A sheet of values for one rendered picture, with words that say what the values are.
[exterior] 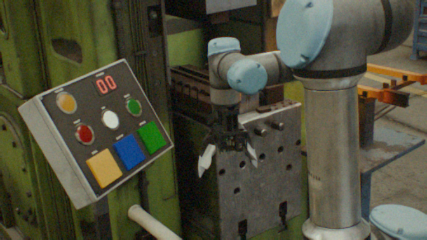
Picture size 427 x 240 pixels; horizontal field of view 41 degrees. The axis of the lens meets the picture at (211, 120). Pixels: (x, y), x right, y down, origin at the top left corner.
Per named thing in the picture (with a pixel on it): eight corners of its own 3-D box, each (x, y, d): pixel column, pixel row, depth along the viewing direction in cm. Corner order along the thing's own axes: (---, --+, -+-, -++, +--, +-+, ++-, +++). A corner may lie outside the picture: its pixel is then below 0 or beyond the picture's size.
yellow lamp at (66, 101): (79, 110, 137) (77, 93, 135) (61, 115, 134) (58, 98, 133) (74, 107, 139) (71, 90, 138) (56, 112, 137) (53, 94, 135)
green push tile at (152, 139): (167, 143, 157) (153, 119, 156) (152, 154, 151) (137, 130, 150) (163, 146, 158) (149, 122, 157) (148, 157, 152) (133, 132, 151)
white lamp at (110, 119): (122, 126, 146) (120, 110, 144) (105, 131, 143) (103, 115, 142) (116, 123, 148) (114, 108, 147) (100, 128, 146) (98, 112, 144)
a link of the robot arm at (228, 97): (206, 82, 140) (238, 78, 142) (207, 100, 142) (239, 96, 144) (213, 91, 133) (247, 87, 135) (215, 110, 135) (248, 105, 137)
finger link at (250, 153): (261, 176, 145) (239, 152, 141) (254, 166, 150) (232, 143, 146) (270, 167, 145) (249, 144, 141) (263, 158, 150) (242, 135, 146)
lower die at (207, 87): (259, 108, 197) (258, 84, 194) (212, 123, 186) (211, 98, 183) (190, 82, 229) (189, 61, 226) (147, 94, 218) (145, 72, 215)
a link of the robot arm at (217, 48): (215, 46, 128) (201, 39, 136) (217, 92, 132) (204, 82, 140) (246, 41, 131) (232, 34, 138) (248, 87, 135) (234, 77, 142)
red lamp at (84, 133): (97, 141, 138) (94, 124, 136) (79, 146, 135) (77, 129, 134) (91, 138, 140) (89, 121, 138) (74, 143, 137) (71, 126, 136)
